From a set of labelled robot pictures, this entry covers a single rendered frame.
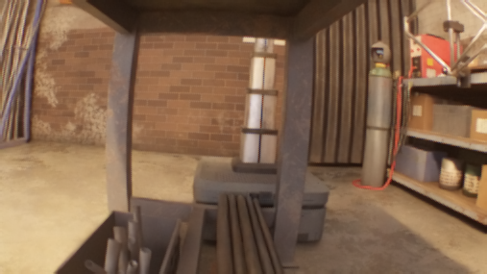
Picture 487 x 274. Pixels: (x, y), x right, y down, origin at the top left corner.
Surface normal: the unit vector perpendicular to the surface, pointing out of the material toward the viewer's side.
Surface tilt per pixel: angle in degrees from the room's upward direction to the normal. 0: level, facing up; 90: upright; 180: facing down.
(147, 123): 90
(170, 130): 90
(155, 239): 90
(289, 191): 90
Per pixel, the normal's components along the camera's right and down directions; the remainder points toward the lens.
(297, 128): 0.07, 0.08
